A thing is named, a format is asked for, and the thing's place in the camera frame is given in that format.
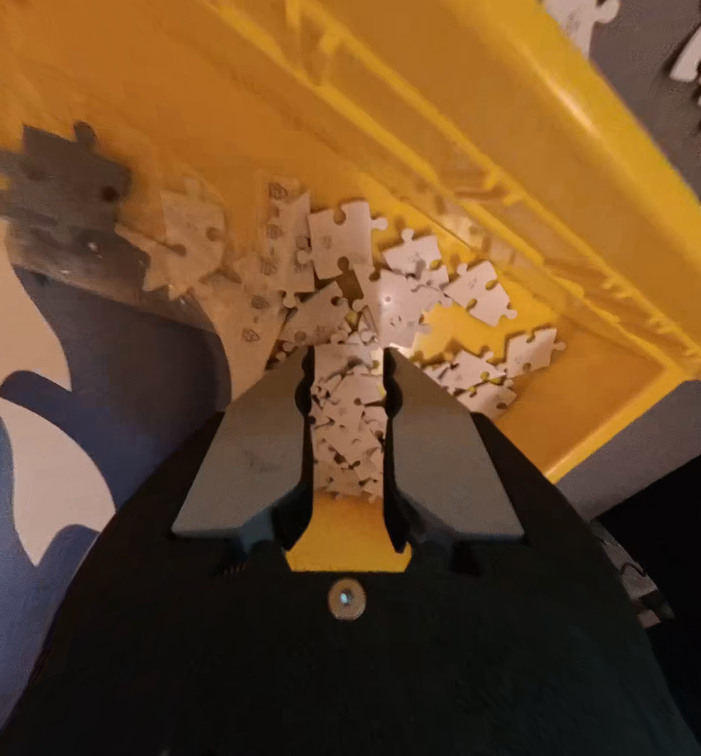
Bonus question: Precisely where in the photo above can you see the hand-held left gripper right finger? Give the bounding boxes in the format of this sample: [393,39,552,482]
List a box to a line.
[383,347,526,553]

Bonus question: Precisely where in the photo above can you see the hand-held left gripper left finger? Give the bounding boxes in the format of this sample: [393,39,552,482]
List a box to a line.
[172,347,316,549]

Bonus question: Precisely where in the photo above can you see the pile of white puzzle pieces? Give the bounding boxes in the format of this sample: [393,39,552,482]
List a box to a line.
[114,177,566,503]

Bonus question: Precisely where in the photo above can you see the blue white printed card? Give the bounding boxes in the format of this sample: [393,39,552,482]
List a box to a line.
[0,242,233,733]

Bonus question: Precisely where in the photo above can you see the yellow plastic bin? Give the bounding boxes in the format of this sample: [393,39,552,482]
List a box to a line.
[0,0,701,574]

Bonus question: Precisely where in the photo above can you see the dark grey joined puzzle pieces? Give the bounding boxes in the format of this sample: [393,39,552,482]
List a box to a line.
[0,121,134,237]

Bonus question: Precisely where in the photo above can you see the clear plastic bag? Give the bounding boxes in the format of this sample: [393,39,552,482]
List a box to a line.
[0,121,322,379]

